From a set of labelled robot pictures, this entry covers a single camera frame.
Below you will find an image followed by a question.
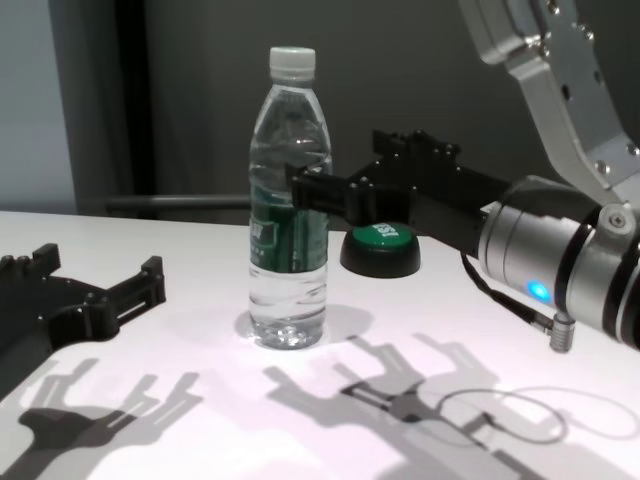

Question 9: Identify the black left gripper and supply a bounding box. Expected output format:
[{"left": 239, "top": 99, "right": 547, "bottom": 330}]
[{"left": 0, "top": 242, "right": 167, "bottom": 402}]

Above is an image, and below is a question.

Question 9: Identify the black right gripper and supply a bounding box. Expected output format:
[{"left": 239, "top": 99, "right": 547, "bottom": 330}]
[{"left": 284, "top": 128, "right": 512, "bottom": 257}]

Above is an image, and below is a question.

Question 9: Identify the clear water bottle green label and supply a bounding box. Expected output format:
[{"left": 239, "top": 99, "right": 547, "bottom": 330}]
[{"left": 248, "top": 46, "right": 334, "bottom": 350}]

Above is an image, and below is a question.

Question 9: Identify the green push button black base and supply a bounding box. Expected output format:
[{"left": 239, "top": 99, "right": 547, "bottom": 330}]
[{"left": 339, "top": 222, "right": 422, "bottom": 278}]

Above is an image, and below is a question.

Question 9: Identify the dark horizontal wall rail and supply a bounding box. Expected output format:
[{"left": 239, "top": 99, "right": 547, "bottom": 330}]
[{"left": 104, "top": 193, "right": 252, "bottom": 213}]

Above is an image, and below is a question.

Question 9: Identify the thin black cable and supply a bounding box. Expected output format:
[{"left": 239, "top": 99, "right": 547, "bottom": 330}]
[{"left": 459, "top": 252, "right": 576, "bottom": 354}]

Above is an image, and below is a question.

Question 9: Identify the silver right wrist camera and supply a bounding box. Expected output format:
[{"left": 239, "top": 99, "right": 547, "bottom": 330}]
[{"left": 457, "top": 0, "right": 640, "bottom": 237}]

